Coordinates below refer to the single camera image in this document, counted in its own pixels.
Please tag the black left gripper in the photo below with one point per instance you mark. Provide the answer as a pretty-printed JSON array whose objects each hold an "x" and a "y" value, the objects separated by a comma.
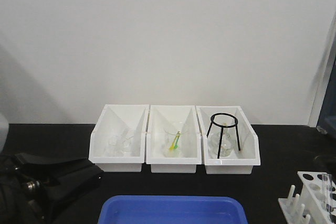
[{"x": 36, "y": 188}]

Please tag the clear glass test tube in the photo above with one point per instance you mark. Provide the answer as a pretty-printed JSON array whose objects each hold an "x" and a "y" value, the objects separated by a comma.
[{"x": 327, "y": 192}]

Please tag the white test tube rack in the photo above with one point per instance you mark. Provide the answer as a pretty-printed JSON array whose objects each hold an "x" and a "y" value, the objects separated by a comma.
[{"x": 307, "y": 206}]

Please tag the grey pegboard drying rack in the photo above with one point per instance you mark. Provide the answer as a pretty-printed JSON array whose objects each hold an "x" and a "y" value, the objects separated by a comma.
[{"x": 326, "y": 121}]

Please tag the left white storage bin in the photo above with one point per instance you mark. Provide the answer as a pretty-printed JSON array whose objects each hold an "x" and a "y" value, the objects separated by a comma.
[{"x": 113, "y": 119}]

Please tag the white storage bin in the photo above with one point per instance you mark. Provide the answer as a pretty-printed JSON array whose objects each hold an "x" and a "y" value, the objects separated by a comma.
[
  {"x": 239, "y": 162},
  {"x": 113, "y": 119},
  {"x": 159, "y": 117}
]

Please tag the small glassware in left bin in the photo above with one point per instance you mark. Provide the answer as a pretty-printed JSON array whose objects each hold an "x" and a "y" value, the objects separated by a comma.
[{"x": 120, "y": 145}]

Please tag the blue plastic tray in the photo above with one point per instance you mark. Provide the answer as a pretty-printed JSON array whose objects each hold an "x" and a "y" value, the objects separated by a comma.
[{"x": 171, "y": 209}]

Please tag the yellow plastic spatula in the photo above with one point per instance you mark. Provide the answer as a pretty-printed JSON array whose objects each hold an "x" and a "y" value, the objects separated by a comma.
[{"x": 171, "y": 147}]

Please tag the middle white storage bin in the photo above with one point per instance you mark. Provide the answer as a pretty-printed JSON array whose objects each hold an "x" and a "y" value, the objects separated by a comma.
[{"x": 159, "y": 117}]

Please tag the green plastic spatula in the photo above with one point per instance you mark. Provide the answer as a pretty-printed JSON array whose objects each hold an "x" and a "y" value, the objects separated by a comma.
[{"x": 175, "y": 146}]

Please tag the glass beaker in middle bin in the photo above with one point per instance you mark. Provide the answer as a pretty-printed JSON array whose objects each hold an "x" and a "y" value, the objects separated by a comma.
[{"x": 175, "y": 134}]

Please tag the glass flask in bin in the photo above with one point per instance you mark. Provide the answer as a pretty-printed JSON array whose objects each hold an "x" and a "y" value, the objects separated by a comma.
[{"x": 220, "y": 138}]

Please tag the right white storage bin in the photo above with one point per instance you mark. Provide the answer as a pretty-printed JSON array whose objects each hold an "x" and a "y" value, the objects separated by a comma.
[{"x": 239, "y": 162}]

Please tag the black metal tripod stand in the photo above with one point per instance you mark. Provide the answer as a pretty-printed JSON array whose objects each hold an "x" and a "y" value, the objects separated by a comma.
[{"x": 224, "y": 120}]

